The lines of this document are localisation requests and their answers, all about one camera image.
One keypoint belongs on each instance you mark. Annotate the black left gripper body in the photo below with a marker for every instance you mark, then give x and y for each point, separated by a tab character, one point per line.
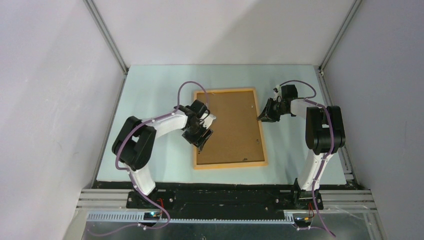
193	135

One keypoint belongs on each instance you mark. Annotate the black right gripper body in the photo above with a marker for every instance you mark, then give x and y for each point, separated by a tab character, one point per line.
278	109

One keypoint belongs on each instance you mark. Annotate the brown cardboard backing board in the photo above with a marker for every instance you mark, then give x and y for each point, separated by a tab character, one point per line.
232	129

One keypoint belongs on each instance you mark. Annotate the orange wooden picture frame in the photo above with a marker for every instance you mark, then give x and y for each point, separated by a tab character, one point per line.
232	164

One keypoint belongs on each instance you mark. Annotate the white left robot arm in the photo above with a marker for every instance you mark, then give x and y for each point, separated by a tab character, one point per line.
134	144

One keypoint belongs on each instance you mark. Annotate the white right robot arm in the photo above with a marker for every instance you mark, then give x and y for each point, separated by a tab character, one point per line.
324	135

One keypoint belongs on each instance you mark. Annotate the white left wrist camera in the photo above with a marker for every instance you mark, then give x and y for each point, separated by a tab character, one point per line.
207	119

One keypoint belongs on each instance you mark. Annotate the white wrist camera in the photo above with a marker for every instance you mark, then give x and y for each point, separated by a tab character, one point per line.
277	91
207	119

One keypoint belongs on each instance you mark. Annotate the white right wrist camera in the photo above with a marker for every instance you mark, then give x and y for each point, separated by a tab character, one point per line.
277	91

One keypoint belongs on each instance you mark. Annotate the aluminium front rail frame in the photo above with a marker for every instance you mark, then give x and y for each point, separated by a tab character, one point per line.
348	214

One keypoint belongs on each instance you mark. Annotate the grey slotted cable duct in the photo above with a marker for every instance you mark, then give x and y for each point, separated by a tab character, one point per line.
144	217

